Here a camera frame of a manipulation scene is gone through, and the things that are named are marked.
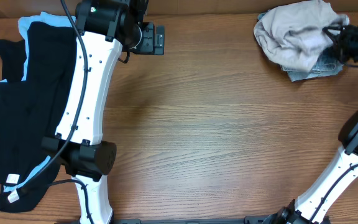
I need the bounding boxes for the folded light blue jeans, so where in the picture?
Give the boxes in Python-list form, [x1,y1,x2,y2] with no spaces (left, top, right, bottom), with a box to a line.
[254,10,342,82]

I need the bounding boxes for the light blue garment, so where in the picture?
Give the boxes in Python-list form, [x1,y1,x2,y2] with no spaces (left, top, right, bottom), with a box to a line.
[0,12,71,193]

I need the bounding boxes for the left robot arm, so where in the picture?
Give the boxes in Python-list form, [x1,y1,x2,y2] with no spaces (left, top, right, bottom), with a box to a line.
[42,0,165,223]

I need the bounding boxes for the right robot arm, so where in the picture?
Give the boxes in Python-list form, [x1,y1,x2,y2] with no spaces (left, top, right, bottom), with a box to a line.
[264,25,358,224]

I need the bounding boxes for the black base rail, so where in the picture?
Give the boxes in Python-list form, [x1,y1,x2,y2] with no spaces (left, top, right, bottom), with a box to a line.
[113,214,277,224]

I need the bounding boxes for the black garment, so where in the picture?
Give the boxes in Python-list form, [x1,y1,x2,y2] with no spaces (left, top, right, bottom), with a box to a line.
[0,22,76,213]

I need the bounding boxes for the beige khaki shorts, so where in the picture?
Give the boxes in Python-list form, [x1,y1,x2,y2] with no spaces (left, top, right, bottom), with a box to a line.
[254,0,350,72]

